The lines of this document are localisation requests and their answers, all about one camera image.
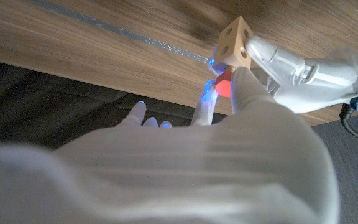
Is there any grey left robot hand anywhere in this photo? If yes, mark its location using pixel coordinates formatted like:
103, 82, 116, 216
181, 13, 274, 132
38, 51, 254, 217
208, 35, 358, 114

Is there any grey tape outline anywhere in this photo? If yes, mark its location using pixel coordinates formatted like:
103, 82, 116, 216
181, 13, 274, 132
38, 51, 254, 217
26, 0, 211, 65

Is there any wooden block with holes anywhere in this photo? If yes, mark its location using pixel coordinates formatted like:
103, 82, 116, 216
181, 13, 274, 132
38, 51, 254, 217
213, 16, 255, 70

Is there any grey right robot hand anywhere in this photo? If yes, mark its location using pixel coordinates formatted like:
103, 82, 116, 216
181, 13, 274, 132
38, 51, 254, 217
0, 67, 341, 224

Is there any red-headed wooden screw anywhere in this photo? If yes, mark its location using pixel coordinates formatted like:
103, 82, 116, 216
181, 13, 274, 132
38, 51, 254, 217
214, 65, 237, 99

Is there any black backdrop curtain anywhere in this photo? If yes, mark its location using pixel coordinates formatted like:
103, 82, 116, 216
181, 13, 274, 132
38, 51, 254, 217
0, 58, 229, 151

